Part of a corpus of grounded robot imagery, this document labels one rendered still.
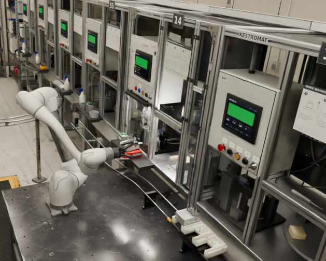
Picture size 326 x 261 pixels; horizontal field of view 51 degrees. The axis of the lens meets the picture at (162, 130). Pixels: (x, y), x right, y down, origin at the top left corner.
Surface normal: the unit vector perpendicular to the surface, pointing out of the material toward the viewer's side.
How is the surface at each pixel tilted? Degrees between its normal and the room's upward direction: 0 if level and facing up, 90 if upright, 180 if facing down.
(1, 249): 0
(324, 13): 90
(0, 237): 0
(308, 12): 90
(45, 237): 0
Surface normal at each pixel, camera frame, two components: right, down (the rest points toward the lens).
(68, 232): 0.10, -0.92
